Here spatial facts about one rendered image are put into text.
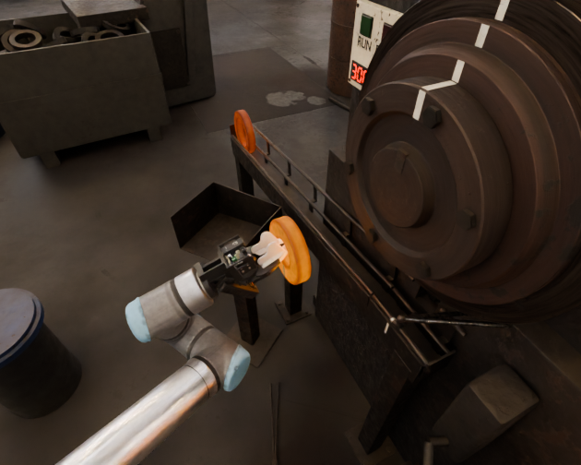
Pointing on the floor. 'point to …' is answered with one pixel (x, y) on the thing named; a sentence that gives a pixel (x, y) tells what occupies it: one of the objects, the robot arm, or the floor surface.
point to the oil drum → (340, 46)
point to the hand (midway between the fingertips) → (288, 244)
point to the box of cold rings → (70, 83)
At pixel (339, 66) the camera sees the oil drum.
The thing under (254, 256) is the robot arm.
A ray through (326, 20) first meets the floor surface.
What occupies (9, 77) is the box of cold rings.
